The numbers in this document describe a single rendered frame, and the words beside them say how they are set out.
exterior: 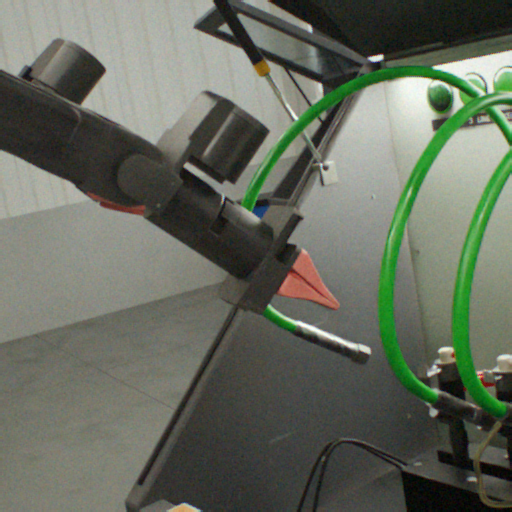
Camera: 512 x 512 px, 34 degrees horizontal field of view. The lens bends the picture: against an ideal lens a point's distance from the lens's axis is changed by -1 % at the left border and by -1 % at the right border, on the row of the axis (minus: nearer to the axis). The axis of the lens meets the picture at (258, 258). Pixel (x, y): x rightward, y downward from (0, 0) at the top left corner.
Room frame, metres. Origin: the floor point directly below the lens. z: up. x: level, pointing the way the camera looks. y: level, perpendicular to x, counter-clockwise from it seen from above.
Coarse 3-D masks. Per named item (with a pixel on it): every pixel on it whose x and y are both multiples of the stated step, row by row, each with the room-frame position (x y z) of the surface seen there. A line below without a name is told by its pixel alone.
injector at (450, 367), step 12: (444, 372) 0.89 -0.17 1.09; (456, 372) 0.89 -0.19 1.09; (444, 384) 0.89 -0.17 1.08; (456, 384) 0.88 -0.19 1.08; (456, 396) 0.88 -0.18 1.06; (432, 408) 0.88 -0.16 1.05; (444, 420) 0.88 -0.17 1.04; (456, 420) 0.89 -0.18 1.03; (456, 432) 0.89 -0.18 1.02; (456, 444) 0.89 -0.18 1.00; (468, 444) 0.89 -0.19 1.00; (456, 456) 0.89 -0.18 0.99; (468, 456) 0.89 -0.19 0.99; (468, 468) 0.89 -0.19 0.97
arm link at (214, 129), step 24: (216, 96) 0.75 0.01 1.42; (192, 120) 0.75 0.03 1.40; (216, 120) 0.74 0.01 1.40; (240, 120) 0.74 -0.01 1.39; (168, 144) 0.75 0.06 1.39; (192, 144) 0.73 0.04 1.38; (216, 144) 0.74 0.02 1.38; (240, 144) 0.75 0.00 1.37; (120, 168) 0.68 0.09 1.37; (144, 168) 0.69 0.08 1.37; (168, 168) 0.73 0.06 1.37; (216, 168) 0.74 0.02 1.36; (240, 168) 0.75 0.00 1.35; (144, 192) 0.70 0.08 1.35; (168, 192) 0.71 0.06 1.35
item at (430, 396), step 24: (480, 96) 0.84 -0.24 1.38; (504, 96) 0.85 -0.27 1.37; (456, 120) 0.81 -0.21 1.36; (432, 144) 0.79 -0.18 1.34; (408, 192) 0.77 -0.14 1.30; (408, 216) 0.76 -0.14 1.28; (384, 264) 0.75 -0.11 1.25; (384, 288) 0.74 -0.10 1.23; (384, 312) 0.74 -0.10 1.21; (384, 336) 0.74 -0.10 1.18; (408, 384) 0.75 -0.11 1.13; (456, 408) 0.77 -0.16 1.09
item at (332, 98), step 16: (352, 80) 0.97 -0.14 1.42; (368, 80) 0.97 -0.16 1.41; (384, 80) 0.97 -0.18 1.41; (448, 80) 0.99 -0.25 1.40; (464, 80) 0.99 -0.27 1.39; (336, 96) 0.96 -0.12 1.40; (304, 112) 0.95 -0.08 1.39; (320, 112) 0.95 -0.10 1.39; (496, 112) 1.00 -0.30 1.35; (288, 128) 0.95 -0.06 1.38; (304, 128) 0.95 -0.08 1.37; (288, 144) 0.95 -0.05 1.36; (272, 160) 0.94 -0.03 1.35; (256, 176) 0.94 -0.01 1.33; (256, 192) 0.94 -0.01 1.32; (272, 320) 0.94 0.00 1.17; (288, 320) 0.94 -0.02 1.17
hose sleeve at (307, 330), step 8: (296, 328) 0.94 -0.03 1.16; (304, 328) 0.94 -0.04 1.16; (312, 328) 0.94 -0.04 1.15; (296, 336) 0.94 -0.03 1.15; (304, 336) 0.94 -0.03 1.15; (312, 336) 0.94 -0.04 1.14; (320, 336) 0.94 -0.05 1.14; (328, 336) 0.95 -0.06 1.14; (336, 336) 0.95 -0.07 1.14; (320, 344) 0.94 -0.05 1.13; (328, 344) 0.94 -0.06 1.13; (336, 344) 0.95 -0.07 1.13; (344, 344) 0.95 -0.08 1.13; (352, 344) 0.95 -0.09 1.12; (336, 352) 0.95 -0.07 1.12; (344, 352) 0.95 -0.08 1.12; (352, 352) 0.95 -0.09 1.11
